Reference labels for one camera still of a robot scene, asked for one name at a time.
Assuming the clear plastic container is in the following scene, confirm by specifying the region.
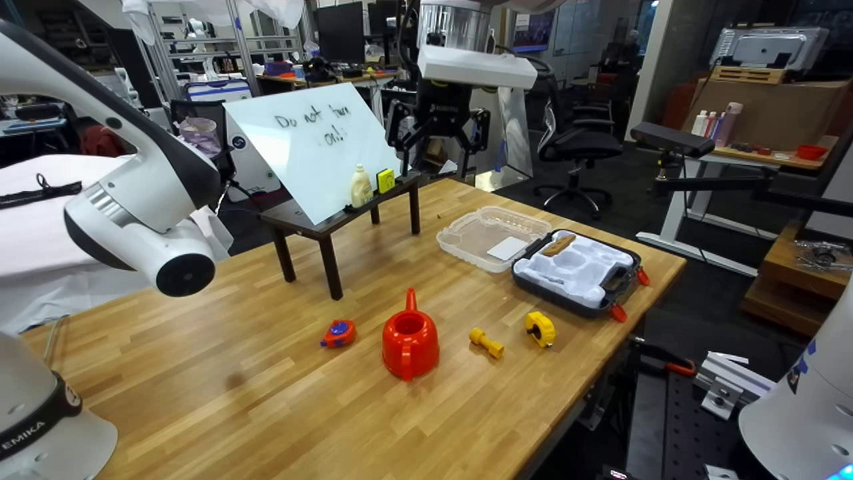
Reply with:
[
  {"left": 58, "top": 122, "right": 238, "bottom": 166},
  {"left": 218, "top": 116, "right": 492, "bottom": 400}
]
[{"left": 435, "top": 204, "right": 556, "bottom": 275}]

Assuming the small yellow block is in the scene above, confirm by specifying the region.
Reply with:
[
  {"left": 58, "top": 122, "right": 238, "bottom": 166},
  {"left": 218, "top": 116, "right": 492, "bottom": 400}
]
[{"left": 374, "top": 166, "right": 399, "bottom": 198}]

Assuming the black padded bench top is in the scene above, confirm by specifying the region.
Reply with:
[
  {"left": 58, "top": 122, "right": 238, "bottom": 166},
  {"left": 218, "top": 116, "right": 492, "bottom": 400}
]
[{"left": 628, "top": 120, "right": 715, "bottom": 159}]

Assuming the red watering can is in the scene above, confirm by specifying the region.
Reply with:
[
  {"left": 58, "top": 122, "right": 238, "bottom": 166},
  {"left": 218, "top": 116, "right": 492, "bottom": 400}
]
[{"left": 382, "top": 284, "right": 443, "bottom": 383}]

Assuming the aluminium bracket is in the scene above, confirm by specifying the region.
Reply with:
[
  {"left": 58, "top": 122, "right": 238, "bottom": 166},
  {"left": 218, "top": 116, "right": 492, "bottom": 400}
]
[{"left": 692, "top": 350, "right": 778, "bottom": 420}]

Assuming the pink bottle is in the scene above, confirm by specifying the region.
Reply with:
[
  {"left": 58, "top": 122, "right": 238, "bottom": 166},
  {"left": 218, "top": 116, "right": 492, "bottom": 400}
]
[{"left": 715, "top": 98, "right": 746, "bottom": 146}]

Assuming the yellow toy dumbbell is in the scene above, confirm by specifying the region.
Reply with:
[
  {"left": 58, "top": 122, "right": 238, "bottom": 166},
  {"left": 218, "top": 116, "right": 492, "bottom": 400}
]
[{"left": 467, "top": 324, "right": 507, "bottom": 362}]

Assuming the wooden crate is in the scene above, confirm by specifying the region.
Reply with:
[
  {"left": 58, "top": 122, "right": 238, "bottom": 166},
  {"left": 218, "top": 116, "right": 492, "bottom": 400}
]
[{"left": 742, "top": 220, "right": 853, "bottom": 339}]

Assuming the brown wooden piece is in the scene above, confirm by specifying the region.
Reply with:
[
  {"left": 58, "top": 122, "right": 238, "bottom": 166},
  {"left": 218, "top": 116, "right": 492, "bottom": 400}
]
[{"left": 540, "top": 231, "right": 579, "bottom": 258}]

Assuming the white metal frame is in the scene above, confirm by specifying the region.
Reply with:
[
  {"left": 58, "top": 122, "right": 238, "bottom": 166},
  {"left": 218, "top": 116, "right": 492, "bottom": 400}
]
[{"left": 638, "top": 155, "right": 762, "bottom": 280}]

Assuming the blue red toy disc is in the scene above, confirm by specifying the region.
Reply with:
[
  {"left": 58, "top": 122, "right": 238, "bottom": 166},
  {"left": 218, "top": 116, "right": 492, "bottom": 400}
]
[{"left": 320, "top": 316, "right": 359, "bottom": 352}]

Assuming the black computer monitor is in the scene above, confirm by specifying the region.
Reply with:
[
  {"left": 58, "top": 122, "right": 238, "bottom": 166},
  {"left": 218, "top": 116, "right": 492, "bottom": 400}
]
[{"left": 315, "top": 3, "right": 367, "bottom": 64}]

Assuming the brown cardboard desk board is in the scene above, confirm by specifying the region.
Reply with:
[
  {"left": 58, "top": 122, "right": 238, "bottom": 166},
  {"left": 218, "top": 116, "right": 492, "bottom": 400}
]
[{"left": 683, "top": 78, "right": 853, "bottom": 171}]

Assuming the black office chair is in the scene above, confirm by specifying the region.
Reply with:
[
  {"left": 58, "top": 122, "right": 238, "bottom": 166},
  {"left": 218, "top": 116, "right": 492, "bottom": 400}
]
[{"left": 530, "top": 60, "right": 627, "bottom": 224}]

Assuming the grey white printer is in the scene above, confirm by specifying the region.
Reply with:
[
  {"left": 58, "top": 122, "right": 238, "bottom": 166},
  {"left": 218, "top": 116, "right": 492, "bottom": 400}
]
[{"left": 710, "top": 23, "right": 831, "bottom": 75}]

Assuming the black low stand table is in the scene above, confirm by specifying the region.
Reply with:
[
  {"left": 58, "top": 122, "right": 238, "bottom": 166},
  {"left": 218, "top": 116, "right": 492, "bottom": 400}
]
[{"left": 258, "top": 168, "right": 432, "bottom": 304}]

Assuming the yellow tape measure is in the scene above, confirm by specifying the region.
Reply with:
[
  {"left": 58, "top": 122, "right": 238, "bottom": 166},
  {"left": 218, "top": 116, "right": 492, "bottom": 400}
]
[{"left": 522, "top": 308, "right": 559, "bottom": 352}]

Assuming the small cream plastic bottle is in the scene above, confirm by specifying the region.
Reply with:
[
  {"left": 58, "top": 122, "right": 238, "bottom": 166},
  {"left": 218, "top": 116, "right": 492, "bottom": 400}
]
[{"left": 347, "top": 166, "right": 375, "bottom": 211}]

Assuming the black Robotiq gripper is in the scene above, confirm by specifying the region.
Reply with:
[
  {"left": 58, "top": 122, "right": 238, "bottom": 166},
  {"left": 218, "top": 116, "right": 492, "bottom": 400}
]
[{"left": 390, "top": 79, "right": 492, "bottom": 155}]

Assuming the white cloth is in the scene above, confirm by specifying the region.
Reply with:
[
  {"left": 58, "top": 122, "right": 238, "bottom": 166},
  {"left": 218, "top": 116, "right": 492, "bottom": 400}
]
[{"left": 0, "top": 155, "right": 148, "bottom": 335}]

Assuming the black case white insert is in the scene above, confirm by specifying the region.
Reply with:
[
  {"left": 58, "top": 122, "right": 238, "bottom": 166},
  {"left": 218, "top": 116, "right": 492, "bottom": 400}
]
[{"left": 510, "top": 227, "right": 644, "bottom": 320}]

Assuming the white paper card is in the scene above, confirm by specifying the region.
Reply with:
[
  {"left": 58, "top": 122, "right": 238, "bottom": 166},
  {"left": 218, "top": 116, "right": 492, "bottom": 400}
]
[{"left": 486, "top": 235, "right": 534, "bottom": 263}]

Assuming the black optical breadboard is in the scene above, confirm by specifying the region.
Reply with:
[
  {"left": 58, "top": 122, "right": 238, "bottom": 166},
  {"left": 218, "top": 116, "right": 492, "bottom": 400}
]
[{"left": 624, "top": 370, "right": 768, "bottom": 480}]

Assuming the orange handled black clamp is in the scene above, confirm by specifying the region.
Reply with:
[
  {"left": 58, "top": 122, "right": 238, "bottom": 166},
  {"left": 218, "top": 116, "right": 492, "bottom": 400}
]
[{"left": 632, "top": 335, "right": 700, "bottom": 380}]

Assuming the whiteboard with handwriting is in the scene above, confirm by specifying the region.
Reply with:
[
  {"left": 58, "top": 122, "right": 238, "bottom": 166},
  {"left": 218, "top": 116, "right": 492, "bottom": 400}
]
[{"left": 220, "top": 79, "right": 414, "bottom": 227}]

